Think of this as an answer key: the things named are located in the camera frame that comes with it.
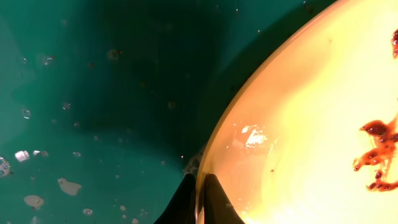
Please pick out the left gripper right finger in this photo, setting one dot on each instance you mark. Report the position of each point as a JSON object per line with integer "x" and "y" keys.
{"x": 217, "y": 207}

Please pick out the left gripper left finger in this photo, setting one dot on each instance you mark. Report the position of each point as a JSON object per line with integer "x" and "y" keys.
{"x": 181, "y": 207}

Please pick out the yellow-green plate with sauce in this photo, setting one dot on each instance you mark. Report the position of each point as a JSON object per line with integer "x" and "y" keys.
{"x": 283, "y": 151}

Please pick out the teal plastic serving tray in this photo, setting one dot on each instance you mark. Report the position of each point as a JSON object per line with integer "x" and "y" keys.
{"x": 106, "y": 105}

